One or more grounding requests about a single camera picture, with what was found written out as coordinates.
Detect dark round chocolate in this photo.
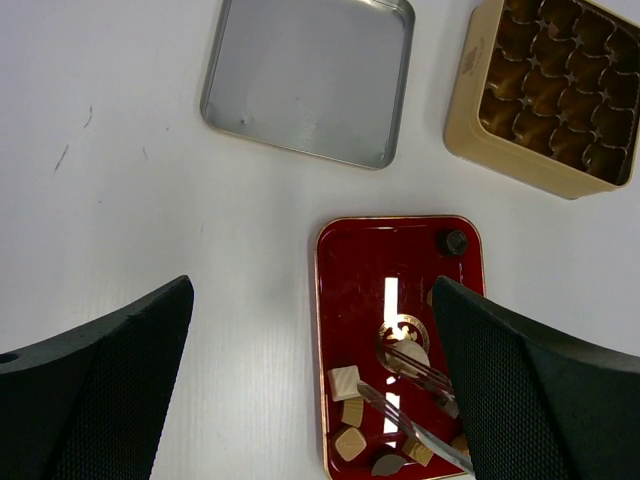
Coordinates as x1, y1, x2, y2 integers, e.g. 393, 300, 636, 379
436, 229, 469, 257

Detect silver metal tongs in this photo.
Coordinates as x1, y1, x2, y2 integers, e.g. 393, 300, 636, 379
357, 345, 475, 477

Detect small tan ribbed chocolate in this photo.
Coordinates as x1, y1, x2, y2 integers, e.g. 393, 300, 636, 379
341, 397, 364, 428

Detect dark leaf chocolate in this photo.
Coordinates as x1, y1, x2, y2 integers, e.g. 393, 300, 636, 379
371, 453, 405, 477

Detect red rectangular tray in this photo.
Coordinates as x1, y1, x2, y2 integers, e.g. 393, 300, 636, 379
315, 215, 485, 479

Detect tan square chocolate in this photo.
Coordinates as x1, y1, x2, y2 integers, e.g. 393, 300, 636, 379
333, 425, 367, 462

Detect white swirl round chocolate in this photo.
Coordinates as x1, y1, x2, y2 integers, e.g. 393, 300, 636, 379
389, 338, 430, 378

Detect gold chocolate tin box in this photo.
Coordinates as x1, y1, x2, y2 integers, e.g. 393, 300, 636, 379
443, 1, 639, 200

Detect tan ridged round chocolate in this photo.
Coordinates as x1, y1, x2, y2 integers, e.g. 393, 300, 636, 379
451, 434, 470, 457

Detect caramel cube chocolate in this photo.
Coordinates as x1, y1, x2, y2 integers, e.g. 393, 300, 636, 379
402, 438, 434, 467

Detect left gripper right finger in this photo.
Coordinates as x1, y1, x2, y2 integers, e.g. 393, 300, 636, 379
431, 276, 639, 479

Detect white square chocolate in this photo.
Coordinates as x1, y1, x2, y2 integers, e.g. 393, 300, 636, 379
328, 365, 360, 402

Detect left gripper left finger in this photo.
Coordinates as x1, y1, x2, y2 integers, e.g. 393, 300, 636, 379
1, 275, 194, 479

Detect silver tin lid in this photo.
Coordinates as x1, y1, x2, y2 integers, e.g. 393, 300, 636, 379
200, 0, 415, 170

